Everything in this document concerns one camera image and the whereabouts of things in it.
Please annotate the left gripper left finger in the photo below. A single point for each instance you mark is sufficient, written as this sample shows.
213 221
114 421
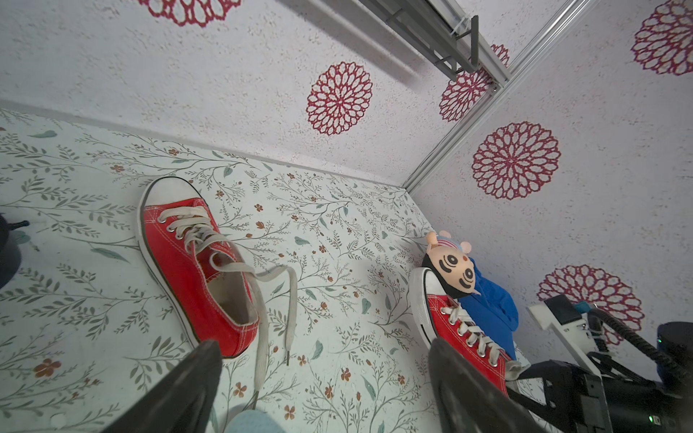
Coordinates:
182 401

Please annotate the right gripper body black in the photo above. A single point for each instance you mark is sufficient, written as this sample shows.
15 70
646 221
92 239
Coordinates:
576 400

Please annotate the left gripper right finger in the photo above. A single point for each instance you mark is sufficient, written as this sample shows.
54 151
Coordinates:
467 401

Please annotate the light blue insole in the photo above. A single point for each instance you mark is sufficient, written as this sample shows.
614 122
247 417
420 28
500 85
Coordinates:
253 421

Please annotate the red canvas sneaker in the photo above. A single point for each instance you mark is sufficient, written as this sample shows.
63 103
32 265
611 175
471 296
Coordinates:
214 292
436 315

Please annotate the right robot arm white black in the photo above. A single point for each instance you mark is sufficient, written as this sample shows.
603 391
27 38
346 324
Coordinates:
672 356

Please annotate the blue cap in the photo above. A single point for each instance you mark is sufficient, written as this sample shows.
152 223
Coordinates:
493 309

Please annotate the plush doll head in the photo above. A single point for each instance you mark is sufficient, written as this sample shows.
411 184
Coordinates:
451 264

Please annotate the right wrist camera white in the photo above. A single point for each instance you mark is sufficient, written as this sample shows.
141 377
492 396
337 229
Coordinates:
559 315

